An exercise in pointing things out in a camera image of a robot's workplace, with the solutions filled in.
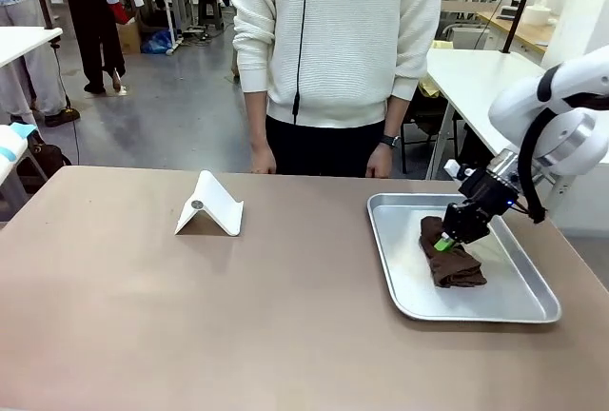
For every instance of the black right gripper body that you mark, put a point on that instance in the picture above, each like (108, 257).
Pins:
(490, 194)

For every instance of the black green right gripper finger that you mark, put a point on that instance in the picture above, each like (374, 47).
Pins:
(478, 230)
(443, 242)

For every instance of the brown cloth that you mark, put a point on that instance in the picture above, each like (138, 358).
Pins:
(457, 268)

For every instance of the person's right forearm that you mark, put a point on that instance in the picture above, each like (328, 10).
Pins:
(256, 121)

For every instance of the person's left forearm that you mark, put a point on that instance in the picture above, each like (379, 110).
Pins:
(396, 116)

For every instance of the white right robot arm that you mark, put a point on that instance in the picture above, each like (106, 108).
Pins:
(571, 135)

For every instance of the person's left hand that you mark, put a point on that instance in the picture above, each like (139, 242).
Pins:
(378, 163)

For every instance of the person's right hand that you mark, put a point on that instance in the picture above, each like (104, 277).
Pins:
(263, 161)

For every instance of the silver metal baking tray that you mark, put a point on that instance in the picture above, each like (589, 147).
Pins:
(514, 287)

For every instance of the black chair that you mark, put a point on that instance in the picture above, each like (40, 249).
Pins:
(423, 130)

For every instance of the dark wristwatch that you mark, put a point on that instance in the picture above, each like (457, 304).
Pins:
(390, 141)

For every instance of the long white table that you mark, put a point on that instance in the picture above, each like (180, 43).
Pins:
(476, 78)

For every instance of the yellow sheet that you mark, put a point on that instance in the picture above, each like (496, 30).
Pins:
(430, 83)

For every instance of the wooden top desk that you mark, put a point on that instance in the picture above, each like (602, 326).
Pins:
(518, 30)

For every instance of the white round container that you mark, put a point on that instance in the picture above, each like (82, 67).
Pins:
(536, 15)

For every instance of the person in white sweater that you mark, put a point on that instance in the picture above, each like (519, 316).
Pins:
(342, 49)

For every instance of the white folding phone stand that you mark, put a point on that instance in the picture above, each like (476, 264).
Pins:
(214, 211)

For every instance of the black stool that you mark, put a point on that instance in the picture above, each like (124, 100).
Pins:
(209, 2)

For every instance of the blue plastic bag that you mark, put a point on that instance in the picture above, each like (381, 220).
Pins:
(157, 42)

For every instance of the cardboard box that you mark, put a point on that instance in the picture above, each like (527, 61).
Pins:
(128, 37)

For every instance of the red bag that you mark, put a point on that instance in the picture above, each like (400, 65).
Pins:
(123, 12)

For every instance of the brown handbag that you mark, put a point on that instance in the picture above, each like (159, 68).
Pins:
(47, 159)

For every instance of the bystander in black trousers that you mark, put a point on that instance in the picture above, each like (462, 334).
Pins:
(95, 25)

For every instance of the white object with teal patch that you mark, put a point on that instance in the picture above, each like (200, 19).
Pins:
(14, 144)

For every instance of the bystander in floral blue shirt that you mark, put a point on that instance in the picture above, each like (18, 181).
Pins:
(24, 49)

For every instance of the white side table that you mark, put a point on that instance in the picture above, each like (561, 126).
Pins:
(24, 42)

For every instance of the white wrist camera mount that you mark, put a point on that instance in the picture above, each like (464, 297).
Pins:
(457, 170)

